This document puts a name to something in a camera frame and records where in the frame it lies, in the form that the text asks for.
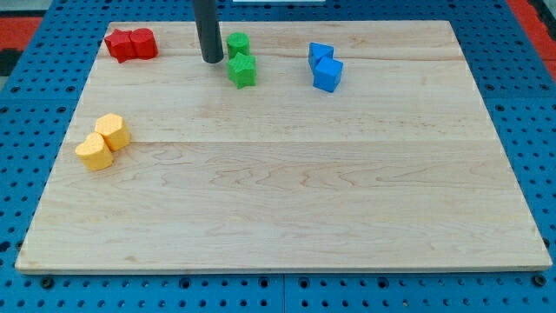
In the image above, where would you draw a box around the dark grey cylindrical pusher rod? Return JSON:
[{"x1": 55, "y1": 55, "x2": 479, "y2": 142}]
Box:
[{"x1": 192, "y1": 0, "x2": 223, "y2": 63}]

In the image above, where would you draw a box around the green circle block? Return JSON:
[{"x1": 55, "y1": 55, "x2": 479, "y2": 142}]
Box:
[{"x1": 226, "y1": 32, "x2": 250, "y2": 59}]

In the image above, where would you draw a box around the green star block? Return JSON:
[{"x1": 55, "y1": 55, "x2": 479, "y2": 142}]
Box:
[{"x1": 227, "y1": 52, "x2": 257, "y2": 89}]

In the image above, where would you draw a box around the red circle block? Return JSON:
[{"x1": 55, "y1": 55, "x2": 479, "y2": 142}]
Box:
[{"x1": 129, "y1": 28, "x2": 158, "y2": 59}]

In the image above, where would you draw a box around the red star block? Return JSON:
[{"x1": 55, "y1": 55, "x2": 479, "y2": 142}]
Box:
[{"x1": 104, "y1": 29, "x2": 136, "y2": 63}]

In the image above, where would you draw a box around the blue triangle block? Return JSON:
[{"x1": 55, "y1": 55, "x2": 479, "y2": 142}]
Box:
[{"x1": 308, "y1": 42, "x2": 334, "y2": 70}]

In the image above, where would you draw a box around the blue cube block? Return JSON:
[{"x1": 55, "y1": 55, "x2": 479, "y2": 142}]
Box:
[{"x1": 313, "y1": 57, "x2": 343, "y2": 93}]

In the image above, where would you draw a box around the yellow hexagon block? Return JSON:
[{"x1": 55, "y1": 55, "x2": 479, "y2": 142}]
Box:
[{"x1": 95, "y1": 113, "x2": 131, "y2": 151}]

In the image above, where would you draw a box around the light wooden board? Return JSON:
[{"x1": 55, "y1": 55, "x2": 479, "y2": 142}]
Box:
[{"x1": 16, "y1": 20, "x2": 552, "y2": 275}]

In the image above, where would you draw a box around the yellow heart block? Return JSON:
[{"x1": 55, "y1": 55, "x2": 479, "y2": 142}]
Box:
[{"x1": 75, "y1": 132, "x2": 114, "y2": 171}]

